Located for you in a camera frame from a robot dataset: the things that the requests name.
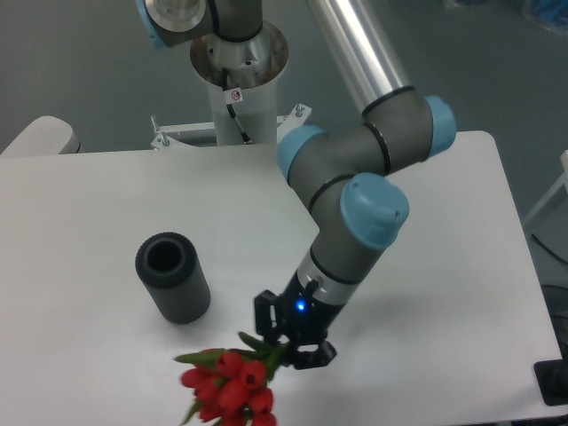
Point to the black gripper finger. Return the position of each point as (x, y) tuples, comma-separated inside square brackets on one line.
[(302, 360), (267, 317)]

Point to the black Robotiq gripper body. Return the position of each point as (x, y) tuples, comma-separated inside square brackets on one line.
[(300, 317)]

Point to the red tulip bouquet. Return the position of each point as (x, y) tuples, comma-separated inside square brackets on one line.
[(231, 386)]

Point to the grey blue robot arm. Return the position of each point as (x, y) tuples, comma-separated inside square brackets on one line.
[(342, 181)]

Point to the dark grey ribbed vase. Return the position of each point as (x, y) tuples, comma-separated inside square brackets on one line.
[(169, 267)]

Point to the black box at table edge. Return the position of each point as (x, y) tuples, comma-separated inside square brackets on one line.
[(552, 380)]

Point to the white chair seat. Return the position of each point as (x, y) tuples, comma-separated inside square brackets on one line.
[(46, 135)]

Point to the blue object top right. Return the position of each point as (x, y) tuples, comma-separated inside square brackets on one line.
[(548, 14)]

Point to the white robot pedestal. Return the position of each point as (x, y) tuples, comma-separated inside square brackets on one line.
[(242, 89)]

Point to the white furniture frame right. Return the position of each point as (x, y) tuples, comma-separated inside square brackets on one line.
[(550, 200)]

